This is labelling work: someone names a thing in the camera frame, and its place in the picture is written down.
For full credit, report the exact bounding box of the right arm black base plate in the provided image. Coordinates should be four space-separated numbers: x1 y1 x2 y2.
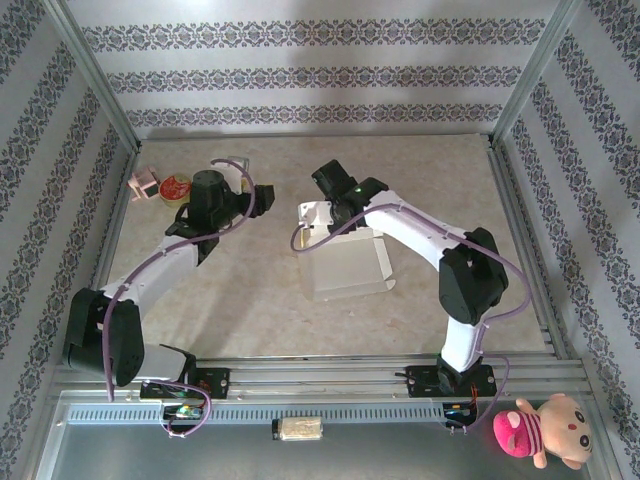
407 364 498 399

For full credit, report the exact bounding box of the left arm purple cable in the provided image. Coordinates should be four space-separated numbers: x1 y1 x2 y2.
102 157 262 440

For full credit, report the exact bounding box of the small pink plastic toy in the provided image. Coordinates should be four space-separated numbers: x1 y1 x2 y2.
127 168 160 202

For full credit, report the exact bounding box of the aluminium side rail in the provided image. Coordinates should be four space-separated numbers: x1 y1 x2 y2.
68 144 143 362
486 139 570 360

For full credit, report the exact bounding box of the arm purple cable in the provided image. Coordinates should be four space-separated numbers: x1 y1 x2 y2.
289 207 532 435
102 157 262 440

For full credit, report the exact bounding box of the aluminium mounting rail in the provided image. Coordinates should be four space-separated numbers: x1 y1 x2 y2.
49 355 587 401

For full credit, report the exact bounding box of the grey slotted cable duct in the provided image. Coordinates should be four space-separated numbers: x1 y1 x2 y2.
64 402 484 427

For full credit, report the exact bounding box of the pink and beige plush toy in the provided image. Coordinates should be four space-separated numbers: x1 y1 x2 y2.
492 392 596 471

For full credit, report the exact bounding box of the red round tin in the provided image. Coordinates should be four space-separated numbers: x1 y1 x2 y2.
158 173 195 209

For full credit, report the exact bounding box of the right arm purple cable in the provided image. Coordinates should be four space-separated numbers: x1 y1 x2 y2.
289 207 532 435

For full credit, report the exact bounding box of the aluminium frame post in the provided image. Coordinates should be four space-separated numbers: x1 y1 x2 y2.
492 0 590 151
42 0 142 151

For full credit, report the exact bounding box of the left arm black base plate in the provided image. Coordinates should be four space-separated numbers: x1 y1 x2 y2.
139 367 231 401

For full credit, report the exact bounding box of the yellow white paper box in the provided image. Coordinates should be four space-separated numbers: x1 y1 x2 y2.
297 225 396 302

